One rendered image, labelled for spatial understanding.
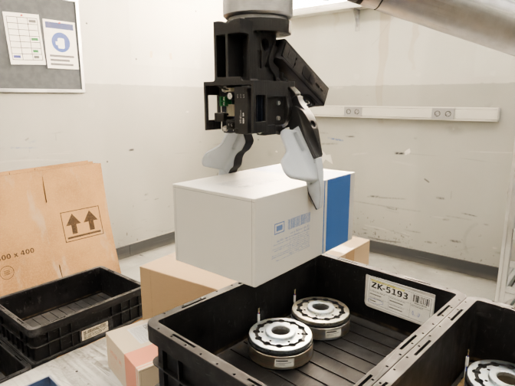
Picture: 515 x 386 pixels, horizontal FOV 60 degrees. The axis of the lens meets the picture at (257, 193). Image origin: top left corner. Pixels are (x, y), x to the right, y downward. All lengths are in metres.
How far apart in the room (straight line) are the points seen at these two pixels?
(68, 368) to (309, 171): 0.70
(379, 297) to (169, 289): 0.44
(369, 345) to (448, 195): 2.69
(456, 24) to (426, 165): 2.80
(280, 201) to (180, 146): 3.40
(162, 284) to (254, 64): 0.64
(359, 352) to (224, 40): 0.53
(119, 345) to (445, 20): 0.76
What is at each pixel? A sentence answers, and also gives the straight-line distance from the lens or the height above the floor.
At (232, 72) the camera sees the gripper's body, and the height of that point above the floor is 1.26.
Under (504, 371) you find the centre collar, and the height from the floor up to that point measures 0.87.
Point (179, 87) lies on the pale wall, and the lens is 3.82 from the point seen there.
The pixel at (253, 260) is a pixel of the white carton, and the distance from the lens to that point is 0.44.
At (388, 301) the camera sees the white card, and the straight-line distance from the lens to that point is 0.83.
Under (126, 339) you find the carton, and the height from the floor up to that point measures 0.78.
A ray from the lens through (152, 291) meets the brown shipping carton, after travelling 1.03.
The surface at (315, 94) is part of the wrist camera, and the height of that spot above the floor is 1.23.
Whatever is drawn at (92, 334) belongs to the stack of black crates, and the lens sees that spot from 1.55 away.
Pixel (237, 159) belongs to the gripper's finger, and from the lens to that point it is 0.56.
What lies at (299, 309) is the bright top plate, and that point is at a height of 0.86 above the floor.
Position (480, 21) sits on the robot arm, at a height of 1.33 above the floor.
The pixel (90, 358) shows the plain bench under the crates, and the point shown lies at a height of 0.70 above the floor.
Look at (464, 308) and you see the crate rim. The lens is 0.73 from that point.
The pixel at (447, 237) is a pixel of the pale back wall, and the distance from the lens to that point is 3.50.
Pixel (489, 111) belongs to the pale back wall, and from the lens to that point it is 3.26.
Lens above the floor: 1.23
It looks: 12 degrees down
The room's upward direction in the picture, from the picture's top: straight up
